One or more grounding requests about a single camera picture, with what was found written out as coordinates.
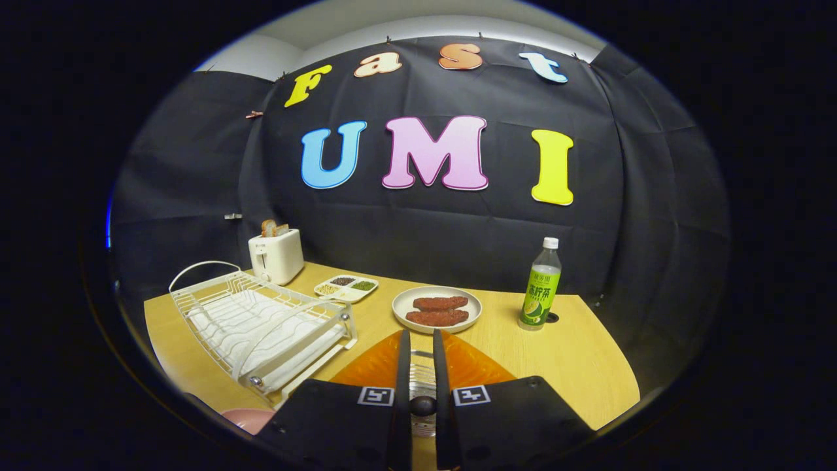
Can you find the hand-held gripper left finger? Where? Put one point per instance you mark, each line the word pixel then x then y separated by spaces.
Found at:
pixel 333 425

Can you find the pink plate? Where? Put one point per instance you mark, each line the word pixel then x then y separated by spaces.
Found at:
pixel 252 420

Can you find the black backdrop cloth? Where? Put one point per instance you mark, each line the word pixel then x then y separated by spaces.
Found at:
pixel 405 235

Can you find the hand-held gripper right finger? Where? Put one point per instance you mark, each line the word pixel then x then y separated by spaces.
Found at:
pixel 516 425

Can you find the red meat piece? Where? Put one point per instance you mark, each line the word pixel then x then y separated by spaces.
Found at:
pixel 441 303
pixel 437 318

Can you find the green label drink bottle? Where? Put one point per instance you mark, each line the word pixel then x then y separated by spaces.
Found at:
pixel 540 294

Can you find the white round plate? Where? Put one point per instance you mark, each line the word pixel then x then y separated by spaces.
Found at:
pixel 402 304

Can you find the white divided grain tray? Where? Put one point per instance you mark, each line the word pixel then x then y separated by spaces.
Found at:
pixel 346 291

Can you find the white toaster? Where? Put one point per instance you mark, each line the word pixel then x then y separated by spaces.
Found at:
pixel 278 258

